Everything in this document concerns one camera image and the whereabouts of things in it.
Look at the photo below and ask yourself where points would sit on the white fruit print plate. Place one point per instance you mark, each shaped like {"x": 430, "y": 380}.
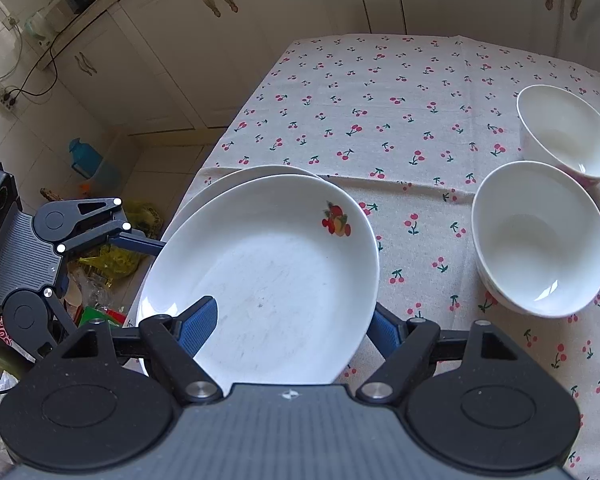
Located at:
{"x": 212, "y": 186}
{"x": 280, "y": 260}

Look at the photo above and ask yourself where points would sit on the white kitchen cabinets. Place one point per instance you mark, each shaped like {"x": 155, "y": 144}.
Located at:
{"x": 305, "y": 0}

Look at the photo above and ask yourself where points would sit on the white power strip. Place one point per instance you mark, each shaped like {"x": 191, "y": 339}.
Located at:
{"x": 4, "y": 97}

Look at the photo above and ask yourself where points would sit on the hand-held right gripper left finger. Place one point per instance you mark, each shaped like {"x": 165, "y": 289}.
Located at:
{"x": 197, "y": 325}

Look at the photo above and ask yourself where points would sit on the blue plastic jug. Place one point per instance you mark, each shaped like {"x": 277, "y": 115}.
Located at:
{"x": 85, "y": 155}

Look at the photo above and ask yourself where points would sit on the cherry print tablecloth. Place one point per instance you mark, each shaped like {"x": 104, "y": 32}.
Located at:
{"x": 380, "y": 110}

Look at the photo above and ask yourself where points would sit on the grey kitchen countertop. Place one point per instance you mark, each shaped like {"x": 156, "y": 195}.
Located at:
{"x": 65, "y": 40}

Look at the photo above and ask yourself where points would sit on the white floral bowl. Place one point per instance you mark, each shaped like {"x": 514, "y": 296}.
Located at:
{"x": 570, "y": 130}
{"x": 540, "y": 240}

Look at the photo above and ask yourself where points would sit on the yellow plastic bag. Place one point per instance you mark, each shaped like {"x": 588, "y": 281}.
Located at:
{"x": 115, "y": 265}

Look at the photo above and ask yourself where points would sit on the green snack packet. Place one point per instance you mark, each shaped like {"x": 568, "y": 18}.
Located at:
{"x": 90, "y": 315}

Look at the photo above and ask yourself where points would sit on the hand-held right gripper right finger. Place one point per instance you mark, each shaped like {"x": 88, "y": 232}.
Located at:
{"x": 385, "y": 330}

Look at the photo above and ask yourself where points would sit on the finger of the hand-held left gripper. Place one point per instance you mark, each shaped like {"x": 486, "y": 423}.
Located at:
{"x": 60, "y": 315}
{"x": 140, "y": 245}

